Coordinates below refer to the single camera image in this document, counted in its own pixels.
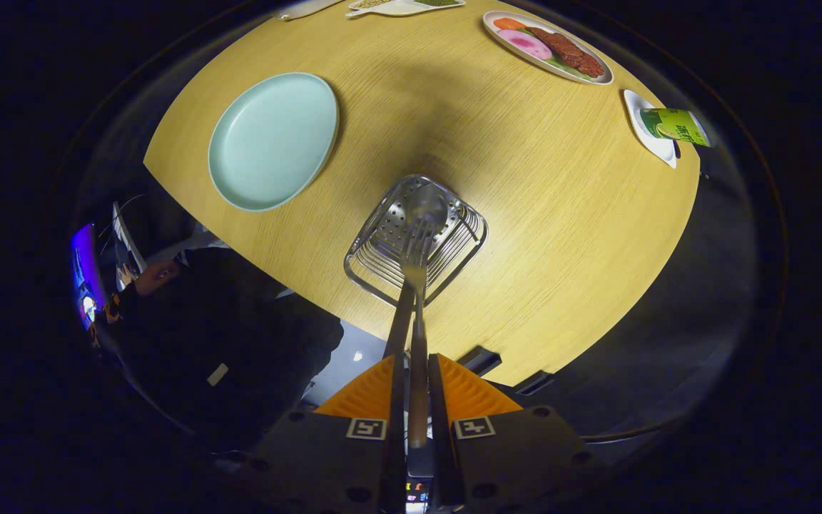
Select white food plate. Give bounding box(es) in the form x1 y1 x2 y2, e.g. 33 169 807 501
482 10 614 86

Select metal fork wooden handle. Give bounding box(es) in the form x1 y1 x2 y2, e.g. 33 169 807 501
400 218 435 449

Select green label drink bottle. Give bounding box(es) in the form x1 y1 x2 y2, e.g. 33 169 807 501
639 108 713 148

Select purple glowing screen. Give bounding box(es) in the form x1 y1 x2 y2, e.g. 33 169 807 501
71 223 107 331

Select pink ham slice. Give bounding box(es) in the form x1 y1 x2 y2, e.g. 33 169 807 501
498 29 553 61

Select white toaster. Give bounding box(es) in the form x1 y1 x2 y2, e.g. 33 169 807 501
279 0 344 21

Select white square coaster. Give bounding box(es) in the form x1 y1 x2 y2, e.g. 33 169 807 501
624 89 679 169

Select teal round plate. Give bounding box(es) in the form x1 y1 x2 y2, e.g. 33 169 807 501
208 72 340 213

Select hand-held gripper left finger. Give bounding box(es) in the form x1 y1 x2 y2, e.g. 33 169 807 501
243 353 410 514

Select metal wire basket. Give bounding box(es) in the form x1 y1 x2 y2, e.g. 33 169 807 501
343 174 489 308

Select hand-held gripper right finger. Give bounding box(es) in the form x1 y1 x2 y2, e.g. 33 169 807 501
427 353 597 514

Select grey laptop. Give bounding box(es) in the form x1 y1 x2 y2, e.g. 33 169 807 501
110 201 148 276

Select metal spoon wooden handle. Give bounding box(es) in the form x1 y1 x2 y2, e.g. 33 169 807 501
382 184 449 358

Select red meat slices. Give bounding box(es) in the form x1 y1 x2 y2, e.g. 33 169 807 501
529 26 606 79

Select white divided dish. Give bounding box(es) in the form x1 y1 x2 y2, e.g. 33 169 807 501
345 0 466 18

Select person's dark clothing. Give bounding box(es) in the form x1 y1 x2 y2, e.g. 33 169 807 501
93 246 344 450

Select green lettuce leaf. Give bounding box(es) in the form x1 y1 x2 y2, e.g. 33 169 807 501
545 56 587 78

